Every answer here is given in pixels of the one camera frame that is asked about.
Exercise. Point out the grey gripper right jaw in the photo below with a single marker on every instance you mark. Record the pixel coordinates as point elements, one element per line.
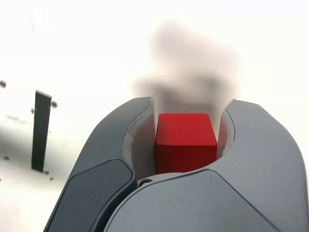
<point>241,188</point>

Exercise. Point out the black tape strip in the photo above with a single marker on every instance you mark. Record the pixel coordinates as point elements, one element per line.
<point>41,133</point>

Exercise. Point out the red cube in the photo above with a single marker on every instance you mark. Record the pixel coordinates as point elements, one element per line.
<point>186,145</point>

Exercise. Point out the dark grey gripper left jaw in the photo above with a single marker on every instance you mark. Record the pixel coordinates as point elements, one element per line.
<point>101,149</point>

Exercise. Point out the person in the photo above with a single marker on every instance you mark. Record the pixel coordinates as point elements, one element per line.
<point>188,72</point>

